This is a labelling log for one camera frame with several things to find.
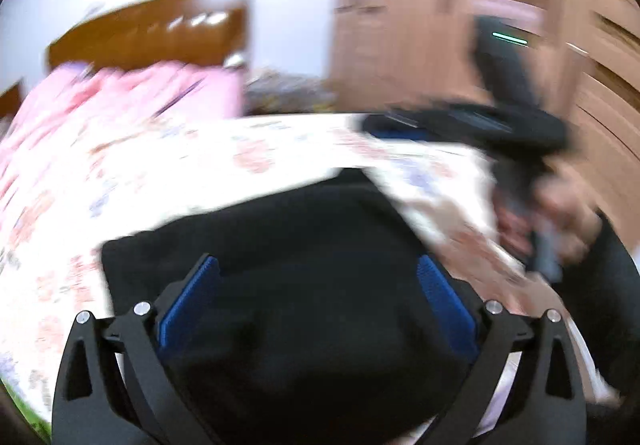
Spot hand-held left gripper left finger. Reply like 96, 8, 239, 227
51, 252, 222, 445

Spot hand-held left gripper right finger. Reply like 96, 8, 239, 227
416, 253, 587, 445

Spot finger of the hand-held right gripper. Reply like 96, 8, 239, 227
359, 114, 433, 142

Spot black pants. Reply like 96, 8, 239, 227
100, 167, 502, 445

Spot person's right hand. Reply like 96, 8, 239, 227
500, 164, 604, 268

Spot brown wooden wardrobe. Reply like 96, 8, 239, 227
329, 0, 640, 271

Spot dark patterned cloth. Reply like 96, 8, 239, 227
244, 69, 337, 116

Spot cream floral blanket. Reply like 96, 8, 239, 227
0, 111, 622, 432

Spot green cloth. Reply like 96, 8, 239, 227
4, 381, 52, 442

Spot pink floral pillow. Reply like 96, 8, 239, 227
0, 61, 247, 170

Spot large wooden headboard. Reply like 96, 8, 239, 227
46, 0, 252, 72

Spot small wooden headboard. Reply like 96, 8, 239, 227
0, 80, 24, 120

